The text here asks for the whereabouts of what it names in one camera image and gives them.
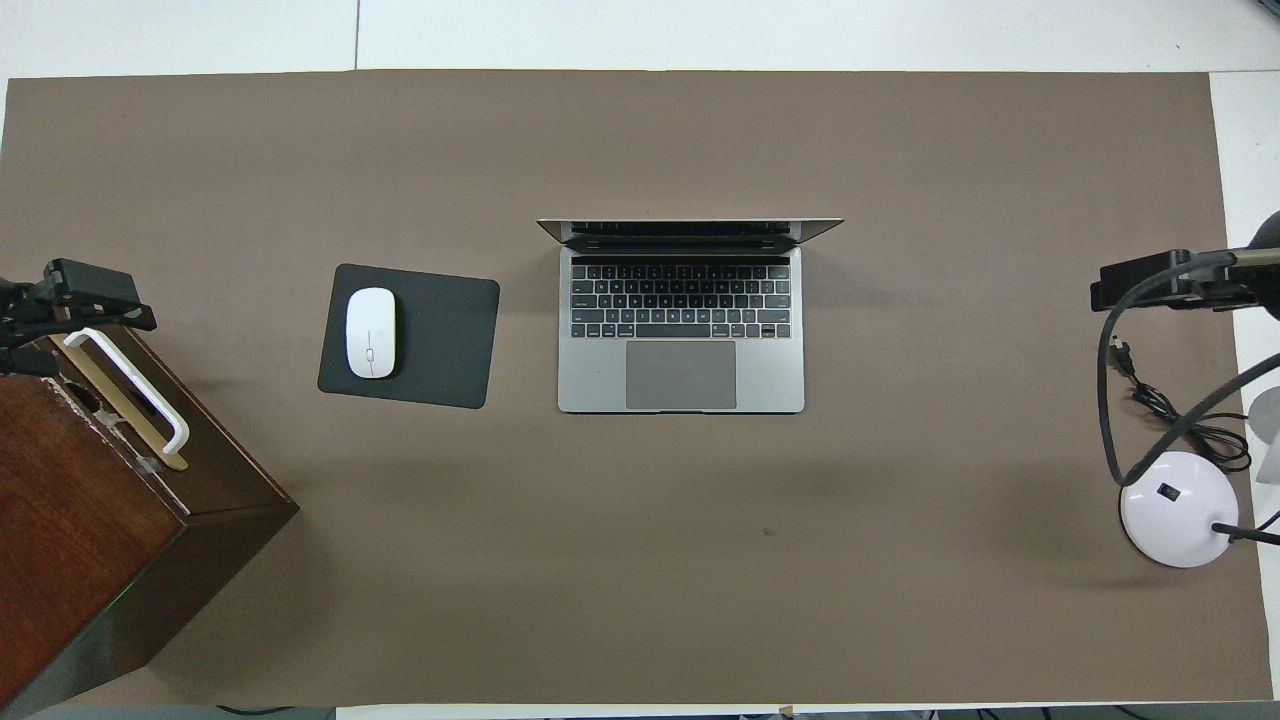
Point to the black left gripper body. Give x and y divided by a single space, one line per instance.
20 320

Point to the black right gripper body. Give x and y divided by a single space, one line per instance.
1255 285

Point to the grey Apple laptop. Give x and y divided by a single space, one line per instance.
680 375

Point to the gold metal box plate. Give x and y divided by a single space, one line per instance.
118 402

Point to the white desk lamp base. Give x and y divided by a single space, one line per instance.
1180 510

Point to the dark brown wooden box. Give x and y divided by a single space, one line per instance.
80 560

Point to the white computer mouse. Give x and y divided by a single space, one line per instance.
370 330

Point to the black mouse pad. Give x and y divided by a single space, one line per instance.
445 340

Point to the brown paper table mat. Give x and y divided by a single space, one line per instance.
640 150

